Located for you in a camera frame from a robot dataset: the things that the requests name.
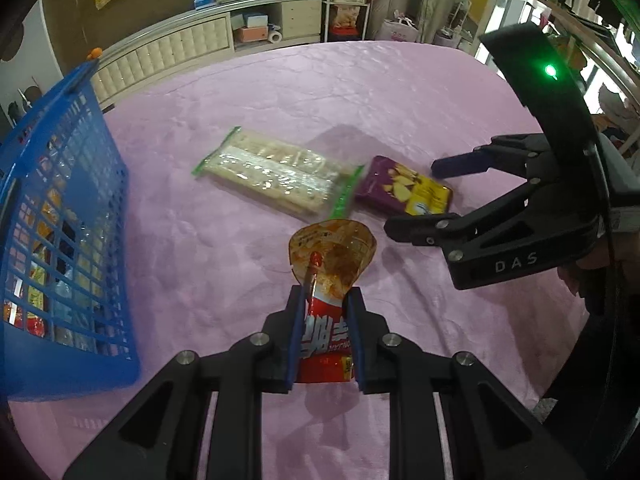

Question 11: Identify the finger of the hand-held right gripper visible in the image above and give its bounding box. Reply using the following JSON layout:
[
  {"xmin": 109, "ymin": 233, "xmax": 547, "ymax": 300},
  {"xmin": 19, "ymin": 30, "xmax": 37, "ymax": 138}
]
[
  {"xmin": 384, "ymin": 180, "xmax": 551, "ymax": 261},
  {"xmin": 431, "ymin": 132, "xmax": 553, "ymax": 181}
]

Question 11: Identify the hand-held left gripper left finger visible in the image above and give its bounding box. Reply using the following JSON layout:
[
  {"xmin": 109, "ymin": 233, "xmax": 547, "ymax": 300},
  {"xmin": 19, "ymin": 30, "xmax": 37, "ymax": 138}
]
[{"xmin": 62, "ymin": 285, "xmax": 308, "ymax": 480}]

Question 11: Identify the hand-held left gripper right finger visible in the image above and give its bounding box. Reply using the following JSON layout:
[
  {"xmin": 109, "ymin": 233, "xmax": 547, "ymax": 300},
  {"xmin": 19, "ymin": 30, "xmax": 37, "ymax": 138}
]
[{"xmin": 346, "ymin": 287, "xmax": 586, "ymax": 480}]

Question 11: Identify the red snack packet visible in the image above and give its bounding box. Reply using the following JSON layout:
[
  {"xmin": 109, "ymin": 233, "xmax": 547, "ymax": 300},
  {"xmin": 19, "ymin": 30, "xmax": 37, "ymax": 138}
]
[{"xmin": 288, "ymin": 218, "xmax": 378, "ymax": 385}]

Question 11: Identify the purple and yellow snack packet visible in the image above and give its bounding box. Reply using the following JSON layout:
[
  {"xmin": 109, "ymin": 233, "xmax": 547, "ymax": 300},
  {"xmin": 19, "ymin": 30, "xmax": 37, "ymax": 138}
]
[{"xmin": 352, "ymin": 155, "xmax": 454, "ymax": 217}]

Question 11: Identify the cracker packet with green edges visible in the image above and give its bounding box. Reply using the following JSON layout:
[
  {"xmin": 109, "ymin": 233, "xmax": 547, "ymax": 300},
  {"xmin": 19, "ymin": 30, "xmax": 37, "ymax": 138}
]
[{"xmin": 191, "ymin": 126, "xmax": 365, "ymax": 223}]

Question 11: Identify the blue plastic basket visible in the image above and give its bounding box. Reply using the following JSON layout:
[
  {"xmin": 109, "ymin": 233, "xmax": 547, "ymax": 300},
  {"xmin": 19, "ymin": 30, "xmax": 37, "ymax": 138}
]
[{"xmin": 0, "ymin": 57, "xmax": 142, "ymax": 403}]

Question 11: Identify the person's right hand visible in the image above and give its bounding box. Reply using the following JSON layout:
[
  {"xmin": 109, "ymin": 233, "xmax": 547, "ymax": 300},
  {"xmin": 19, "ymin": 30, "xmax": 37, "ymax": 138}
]
[{"xmin": 557, "ymin": 242, "xmax": 608, "ymax": 311}]

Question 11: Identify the patterned curtain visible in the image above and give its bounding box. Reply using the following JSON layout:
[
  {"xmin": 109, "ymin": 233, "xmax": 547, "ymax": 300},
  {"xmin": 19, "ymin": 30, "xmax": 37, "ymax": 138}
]
[{"xmin": 420, "ymin": 0, "xmax": 466, "ymax": 46}]

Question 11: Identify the white bag on floor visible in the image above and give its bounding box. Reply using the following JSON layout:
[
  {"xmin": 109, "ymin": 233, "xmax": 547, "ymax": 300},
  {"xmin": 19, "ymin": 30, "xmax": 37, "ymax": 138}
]
[{"xmin": 382, "ymin": 10, "xmax": 421, "ymax": 43}]

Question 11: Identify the red and yellow snack bag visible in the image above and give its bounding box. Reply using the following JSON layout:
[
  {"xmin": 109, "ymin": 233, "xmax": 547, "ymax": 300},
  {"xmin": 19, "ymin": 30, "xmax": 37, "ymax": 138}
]
[{"xmin": 332, "ymin": 4, "xmax": 362, "ymax": 31}]

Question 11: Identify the white metal rack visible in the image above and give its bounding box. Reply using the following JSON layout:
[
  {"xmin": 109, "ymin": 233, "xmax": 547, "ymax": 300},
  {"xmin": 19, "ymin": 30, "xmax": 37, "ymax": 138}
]
[{"xmin": 320, "ymin": 0, "xmax": 381, "ymax": 43}]

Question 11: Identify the white TV cabinet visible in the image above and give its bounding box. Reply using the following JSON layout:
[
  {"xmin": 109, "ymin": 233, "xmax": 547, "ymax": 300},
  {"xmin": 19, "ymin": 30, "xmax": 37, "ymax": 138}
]
[{"xmin": 90, "ymin": 0, "xmax": 323, "ymax": 111}]

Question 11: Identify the black cable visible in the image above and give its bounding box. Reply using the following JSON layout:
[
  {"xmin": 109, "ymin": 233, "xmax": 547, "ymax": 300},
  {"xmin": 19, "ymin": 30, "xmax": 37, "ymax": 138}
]
[{"xmin": 582, "ymin": 142, "xmax": 621, "ymax": 411}]

